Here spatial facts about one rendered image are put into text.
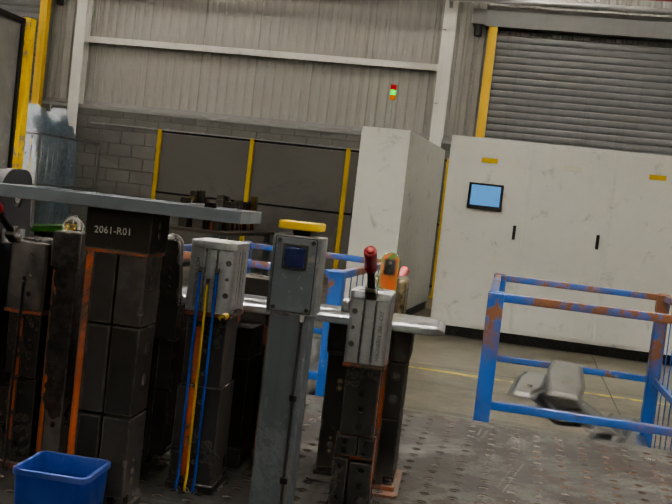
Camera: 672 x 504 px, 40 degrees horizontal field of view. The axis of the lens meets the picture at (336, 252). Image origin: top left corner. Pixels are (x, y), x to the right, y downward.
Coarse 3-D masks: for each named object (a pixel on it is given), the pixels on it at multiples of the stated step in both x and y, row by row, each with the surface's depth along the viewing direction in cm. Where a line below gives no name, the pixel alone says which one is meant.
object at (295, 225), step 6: (282, 222) 132; (288, 222) 132; (294, 222) 131; (300, 222) 131; (306, 222) 132; (312, 222) 136; (288, 228) 132; (294, 228) 132; (300, 228) 131; (306, 228) 131; (312, 228) 131; (318, 228) 131; (324, 228) 135; (294, 234) 134; (300, 234) 133; (306, 234) 133
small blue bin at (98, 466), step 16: (16, 464) 127; (32, 464) 131; (48, 464) 134; (64, 464) 134; (80, 464) 134; (96, 464) 133; (16, 480) 126; (32, 480) 125; (48, 480) 125; (64, 480) 124; (80, 480) 124; (96, 480) 129; (16, 496) 126; (32, 496) 125; (48, 496) 125; (64, 496) 125; (80, 496) 125; (96, 496) 130
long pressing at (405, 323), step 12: (252, 300) 172; (264, 300) 171; (252, 312) 160; (264, 312) 160; (324, 312) 160; (336, 312) 165; (348, 312) 167; (396, 324) 157; (408, 324) 157; (420, 324) 158; (432, 324) 163; (444, 324) 169
